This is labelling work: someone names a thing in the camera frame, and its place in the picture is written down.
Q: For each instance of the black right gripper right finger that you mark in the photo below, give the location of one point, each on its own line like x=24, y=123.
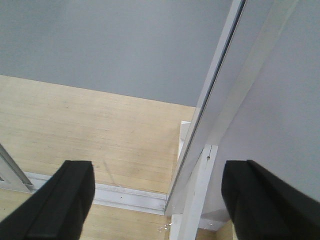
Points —
x=264, y=207

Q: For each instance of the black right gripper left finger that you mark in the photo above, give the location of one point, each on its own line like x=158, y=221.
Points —
x=58, y=210

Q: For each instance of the white support brace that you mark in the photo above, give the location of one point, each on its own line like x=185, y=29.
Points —
x=194, y=201

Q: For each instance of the light wooden base board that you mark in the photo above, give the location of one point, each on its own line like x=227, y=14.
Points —
x=132, y=142

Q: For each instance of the white door frame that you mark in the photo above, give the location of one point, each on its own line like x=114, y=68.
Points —
x=240, y=113

